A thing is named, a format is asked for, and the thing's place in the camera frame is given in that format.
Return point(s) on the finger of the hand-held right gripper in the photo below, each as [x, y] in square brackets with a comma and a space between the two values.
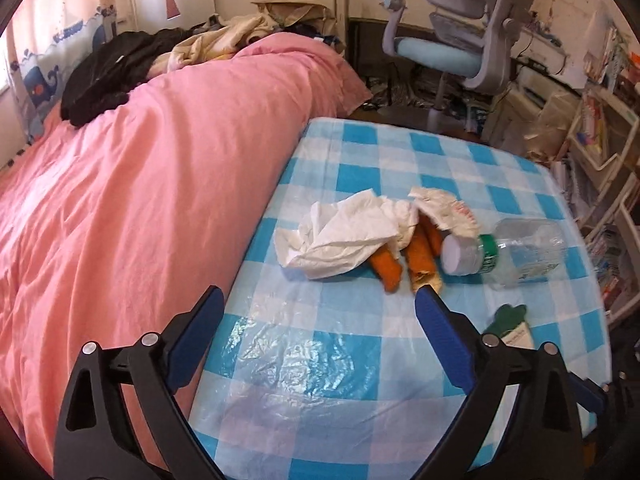
[587, 394]

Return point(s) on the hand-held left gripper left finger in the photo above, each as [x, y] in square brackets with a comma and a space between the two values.
[197, 332]

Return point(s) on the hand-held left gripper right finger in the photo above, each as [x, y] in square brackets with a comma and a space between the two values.
[442, 330]

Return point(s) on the orange peel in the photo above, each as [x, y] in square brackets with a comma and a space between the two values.
[433, 235]
[387, 267]
[420, 260]

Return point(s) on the clear plastic bottle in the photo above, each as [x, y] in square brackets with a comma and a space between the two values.
[525, 250]

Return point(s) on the white tissue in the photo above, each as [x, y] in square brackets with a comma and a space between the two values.
[340, 240]

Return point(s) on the white crumpled plastic bag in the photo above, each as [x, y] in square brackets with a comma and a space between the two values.
[445, 210]

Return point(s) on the pink blanket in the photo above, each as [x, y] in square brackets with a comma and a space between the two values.
[150, 185]

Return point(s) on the blue checked tablecloth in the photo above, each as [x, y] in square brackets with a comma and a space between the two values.
[350, 170]

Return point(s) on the white book shelf rack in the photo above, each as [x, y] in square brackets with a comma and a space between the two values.
[600, 160]

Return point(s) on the crumpled clear plastic bag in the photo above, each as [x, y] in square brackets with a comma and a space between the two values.
[555, 120]

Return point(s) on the white storage box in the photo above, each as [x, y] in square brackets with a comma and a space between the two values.
[530, 90]

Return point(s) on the black garment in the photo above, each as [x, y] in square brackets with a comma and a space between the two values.
[110, 75]

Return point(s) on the grey and blue office chair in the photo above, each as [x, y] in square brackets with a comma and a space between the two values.
[480, 55]

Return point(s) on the beige crumpled cloth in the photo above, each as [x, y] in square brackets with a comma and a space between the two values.
[215, 45]

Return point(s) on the whale print curtain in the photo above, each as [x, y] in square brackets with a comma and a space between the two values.
[45, 75]

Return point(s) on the khaki fabric bag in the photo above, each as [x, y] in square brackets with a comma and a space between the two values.
[295, 5]

